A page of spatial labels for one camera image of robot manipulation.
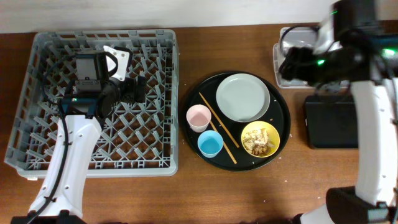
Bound lower wooden chopstick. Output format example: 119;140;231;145
210;121;237;164

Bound grey round plate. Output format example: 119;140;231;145
216;73;271;123

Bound food scraps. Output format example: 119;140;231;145
243;128;274;157

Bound blue cup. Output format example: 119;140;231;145
197;130;224;158

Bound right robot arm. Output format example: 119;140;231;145
279;0;397;224

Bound grey dishwasher rack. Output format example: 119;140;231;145
4;29;179;179

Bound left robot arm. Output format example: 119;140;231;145
11;45;147;223

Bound round black tray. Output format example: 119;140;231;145
179;70;291;171

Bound pink cup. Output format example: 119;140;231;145
186;105;211;133

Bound yellow bowl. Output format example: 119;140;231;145
241;121;280;158

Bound wooden chopstick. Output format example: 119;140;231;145
210;121;237;164
198;92;239;148

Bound black rectangular tray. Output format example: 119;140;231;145
304;95;358;149

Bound clear plastic bin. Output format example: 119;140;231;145
273;26;351;90

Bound upper wooden chopstick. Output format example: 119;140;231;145
198;92;239;148

